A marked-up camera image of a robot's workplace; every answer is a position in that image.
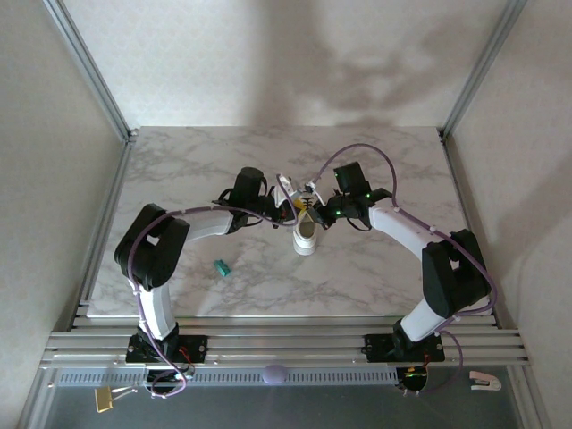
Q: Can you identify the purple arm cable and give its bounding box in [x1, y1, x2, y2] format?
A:
[129, 172, 301, 399]
[310, 142, 495, 397]

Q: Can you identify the aluminium side rail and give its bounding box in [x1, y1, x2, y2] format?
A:
[71, 138, 135, 332]
[440, 136, 509, 327]

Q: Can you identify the white shoe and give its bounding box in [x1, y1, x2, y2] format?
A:
[292, 187, 321, 257]

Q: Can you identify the aluminium front rail frame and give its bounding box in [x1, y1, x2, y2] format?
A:
[38, 315, 531, 370]

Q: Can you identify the aluminium frame leg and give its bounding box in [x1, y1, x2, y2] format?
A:
[17, 368, 62, 429]
[509, 366, 553, 429]

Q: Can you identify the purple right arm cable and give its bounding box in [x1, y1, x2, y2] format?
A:
[310, 142, 495, 397]

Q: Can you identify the aluminium frame post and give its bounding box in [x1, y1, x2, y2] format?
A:
[437, 0, 528, 139]
[42, 0, 139, 142]

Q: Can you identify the purple oval knob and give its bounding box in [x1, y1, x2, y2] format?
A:
[262, 365, 287, 385]

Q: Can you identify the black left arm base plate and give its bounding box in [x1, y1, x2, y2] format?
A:
[125, 334, 209, 364]

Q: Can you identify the brass padlock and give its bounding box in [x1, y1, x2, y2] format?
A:
[93, 386, 138, 415]

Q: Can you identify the white sneaker with black laces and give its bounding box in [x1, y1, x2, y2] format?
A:
[297, 185, 323, 214]

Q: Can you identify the white pink stapler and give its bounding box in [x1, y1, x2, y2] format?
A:
[468, 370, 501, 392]

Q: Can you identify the grey slotted cable duct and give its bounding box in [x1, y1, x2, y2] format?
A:
[55, 368, 399, 388]

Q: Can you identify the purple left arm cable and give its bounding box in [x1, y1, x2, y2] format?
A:
[129, 172, 301, 399]

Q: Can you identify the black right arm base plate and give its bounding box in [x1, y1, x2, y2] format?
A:
[364, 332, 447, 363]

